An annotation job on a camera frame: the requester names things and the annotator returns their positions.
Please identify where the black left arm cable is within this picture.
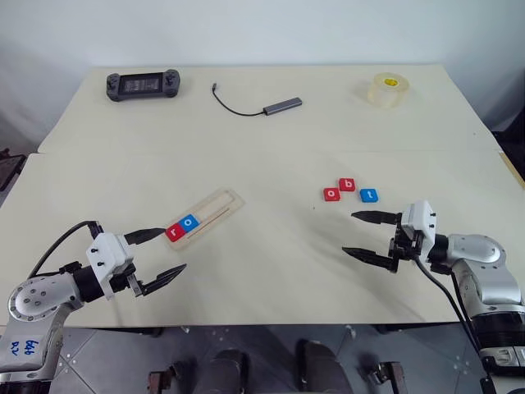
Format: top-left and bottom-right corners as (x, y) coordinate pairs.
(30, 220), (103, 277)

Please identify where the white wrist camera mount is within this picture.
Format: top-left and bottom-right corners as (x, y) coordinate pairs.
(85, 232), (135, 300)
(399, 199), (438, 259)

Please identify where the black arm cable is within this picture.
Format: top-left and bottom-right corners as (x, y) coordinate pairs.
(30, 220), (103, 277)
(413, 254), (487, 373)

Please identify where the grey usb hub with cable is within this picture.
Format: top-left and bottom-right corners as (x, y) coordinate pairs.
(211, 82), (304, 117)

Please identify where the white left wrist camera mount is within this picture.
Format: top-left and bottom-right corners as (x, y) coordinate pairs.
(85, 232), (135, 300)

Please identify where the blue letter tile o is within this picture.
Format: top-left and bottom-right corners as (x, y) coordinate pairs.
(177, 213), (201, 233)

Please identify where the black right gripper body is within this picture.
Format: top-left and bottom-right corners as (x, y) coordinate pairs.
(386, 223), (426, 275)

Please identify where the dark rounded shape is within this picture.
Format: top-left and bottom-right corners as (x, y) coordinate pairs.
(295, 339), (350, 394)
(207, 348), (250, 394)

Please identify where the dark furniture beside table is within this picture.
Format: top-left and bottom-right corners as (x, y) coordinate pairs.
(489, 77), (525, 184)

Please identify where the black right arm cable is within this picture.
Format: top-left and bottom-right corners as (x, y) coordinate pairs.
(413, 254), (487, 373)

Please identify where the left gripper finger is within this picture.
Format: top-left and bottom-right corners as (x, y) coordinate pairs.
(140, 263), (188, 296)
(124, 227), (170, 246)

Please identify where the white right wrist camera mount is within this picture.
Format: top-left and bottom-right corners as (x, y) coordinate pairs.
(399, 199), (438, 259)

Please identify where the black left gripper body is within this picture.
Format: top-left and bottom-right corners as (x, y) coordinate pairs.
(108, 262), (144, 298)

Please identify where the red letter tile r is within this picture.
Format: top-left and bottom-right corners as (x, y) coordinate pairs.
(164, 223), (186, 242)

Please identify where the dark grey handheld game console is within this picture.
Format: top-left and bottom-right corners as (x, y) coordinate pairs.
(105, 70), (182, 103)

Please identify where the clear tape roll yellow core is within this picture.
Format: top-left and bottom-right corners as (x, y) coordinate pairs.
(366, 71), (411, 110)

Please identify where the brown metal floor bracket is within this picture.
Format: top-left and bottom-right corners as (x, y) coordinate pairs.
(358, 360), (404, 394)
(148, 360), (199, 394)

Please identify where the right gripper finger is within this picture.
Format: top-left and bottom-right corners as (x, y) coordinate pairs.
(350, 209), (402, 227)
(341, 245), (399, 274)

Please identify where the dark frame beside table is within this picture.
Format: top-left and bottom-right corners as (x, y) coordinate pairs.
(0, 147), (26, 193)

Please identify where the wooden letter tray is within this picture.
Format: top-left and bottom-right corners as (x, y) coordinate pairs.
(163, 187), (247, 253)

